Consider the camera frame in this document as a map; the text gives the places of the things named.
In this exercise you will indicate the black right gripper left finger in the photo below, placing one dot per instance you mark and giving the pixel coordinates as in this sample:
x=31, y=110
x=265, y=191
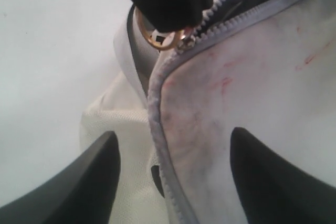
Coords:
x=84, y=192

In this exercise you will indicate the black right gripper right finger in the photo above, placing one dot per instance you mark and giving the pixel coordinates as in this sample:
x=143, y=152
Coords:
x=272, y=190

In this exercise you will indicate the white fabric backpack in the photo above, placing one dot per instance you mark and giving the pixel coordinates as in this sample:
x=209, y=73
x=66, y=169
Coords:
x=267, y=66

